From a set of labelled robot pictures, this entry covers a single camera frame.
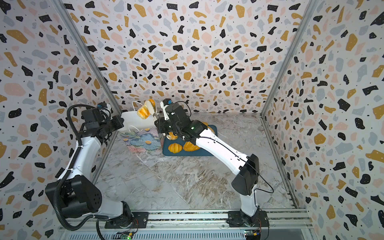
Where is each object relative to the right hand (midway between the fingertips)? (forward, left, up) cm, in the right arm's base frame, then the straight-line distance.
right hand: (151, 120), depth 68 cm
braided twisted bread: (+6, +6, -1) cm, 9 cm away
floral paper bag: (+4, +12, -16) cm, 20 cm away
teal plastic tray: (+4, -22, -36) cm, 42 cm away
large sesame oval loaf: (+6, -14, -33) cm, 36 cm away
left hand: (+10, +20, -7) cm, 23 cm away
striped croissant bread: (+5, -5, -33) cm, 34 cm away
